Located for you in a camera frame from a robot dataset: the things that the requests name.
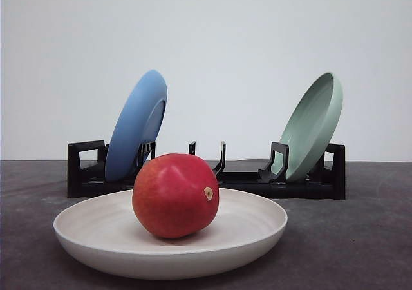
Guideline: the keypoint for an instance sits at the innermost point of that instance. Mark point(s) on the white plate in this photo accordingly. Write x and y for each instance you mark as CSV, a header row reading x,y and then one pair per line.
x,y
104,235

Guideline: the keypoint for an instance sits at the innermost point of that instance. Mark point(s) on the blue plate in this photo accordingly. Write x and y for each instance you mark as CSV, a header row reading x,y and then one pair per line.
x,y
138,121

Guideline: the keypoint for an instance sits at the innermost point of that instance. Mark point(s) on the green plate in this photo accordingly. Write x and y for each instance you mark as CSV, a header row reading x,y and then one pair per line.
x,y
310,128

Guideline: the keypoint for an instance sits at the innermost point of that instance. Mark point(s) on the black plastic dish rack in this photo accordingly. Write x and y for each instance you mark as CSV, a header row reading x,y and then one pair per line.
x,y
325,178

